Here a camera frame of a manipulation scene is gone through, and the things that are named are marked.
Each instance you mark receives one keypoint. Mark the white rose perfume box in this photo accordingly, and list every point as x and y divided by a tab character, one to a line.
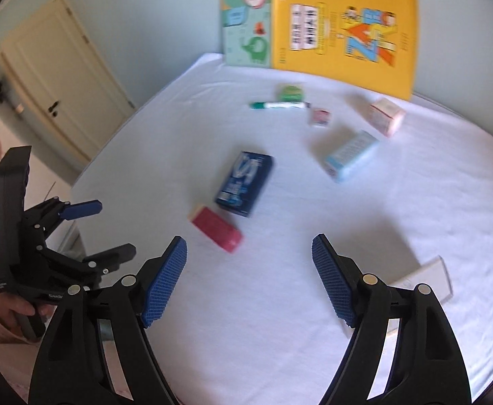
362	299

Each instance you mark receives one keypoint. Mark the light blue medicine box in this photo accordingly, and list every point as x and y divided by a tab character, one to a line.
350	156

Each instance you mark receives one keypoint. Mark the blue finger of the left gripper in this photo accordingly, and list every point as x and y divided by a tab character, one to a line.
81	210
111	260

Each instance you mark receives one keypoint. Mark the red small box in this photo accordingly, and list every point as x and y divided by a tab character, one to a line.
216	228

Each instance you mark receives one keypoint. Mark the yellow children's word book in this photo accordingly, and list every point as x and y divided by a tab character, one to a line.
367	43

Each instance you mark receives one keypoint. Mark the white red cream box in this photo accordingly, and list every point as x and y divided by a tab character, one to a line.
386	116

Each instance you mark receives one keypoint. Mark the green leaf plastic bag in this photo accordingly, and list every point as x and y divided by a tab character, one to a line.
290	93

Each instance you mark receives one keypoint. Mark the green white marker pen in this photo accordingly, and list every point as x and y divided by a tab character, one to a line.
279	105

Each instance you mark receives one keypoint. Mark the teal elephant exercise book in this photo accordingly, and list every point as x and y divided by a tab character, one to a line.
246	32

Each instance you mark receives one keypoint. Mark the person's left hand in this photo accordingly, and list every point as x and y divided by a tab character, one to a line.
12	306

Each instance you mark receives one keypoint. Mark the white room door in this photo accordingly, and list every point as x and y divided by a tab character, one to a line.
55	66

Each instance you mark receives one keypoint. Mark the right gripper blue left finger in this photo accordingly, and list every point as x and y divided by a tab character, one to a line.
71	367

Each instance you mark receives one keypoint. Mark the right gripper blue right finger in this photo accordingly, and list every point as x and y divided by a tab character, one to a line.
427	367

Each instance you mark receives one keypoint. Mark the pink sleeved forearm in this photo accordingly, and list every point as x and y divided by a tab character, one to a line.
17	359

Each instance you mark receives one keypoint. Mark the dark blue gum box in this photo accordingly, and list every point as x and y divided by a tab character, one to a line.
244	183

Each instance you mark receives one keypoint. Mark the small pink white packet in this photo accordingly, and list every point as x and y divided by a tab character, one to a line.
320	117

